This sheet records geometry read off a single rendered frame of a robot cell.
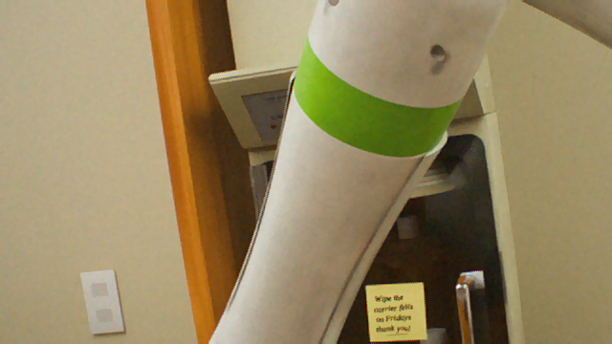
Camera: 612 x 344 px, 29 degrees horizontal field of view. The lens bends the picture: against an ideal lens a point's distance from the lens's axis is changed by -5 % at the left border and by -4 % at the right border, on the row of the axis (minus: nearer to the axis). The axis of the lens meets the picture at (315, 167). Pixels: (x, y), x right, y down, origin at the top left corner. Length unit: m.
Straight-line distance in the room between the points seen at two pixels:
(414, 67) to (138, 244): 1.44
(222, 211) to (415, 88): 0.90
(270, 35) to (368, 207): 0.79
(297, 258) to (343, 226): 0.05
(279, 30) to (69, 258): 0.79
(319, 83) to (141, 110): 1.35
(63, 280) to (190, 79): 0.74
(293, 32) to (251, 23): 0.06
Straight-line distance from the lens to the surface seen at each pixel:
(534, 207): 2.02
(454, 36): 0.79
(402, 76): 0.80
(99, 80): 2.20
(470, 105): 1.55
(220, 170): 1.69
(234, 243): 1.71
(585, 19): 0.94
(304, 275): 0.93
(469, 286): 1.58
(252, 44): 1.65
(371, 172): 0.85
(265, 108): 1.57
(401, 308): 1.62
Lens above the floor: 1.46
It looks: 3 degrees down
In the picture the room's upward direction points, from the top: 9 degrees counter-clockwise
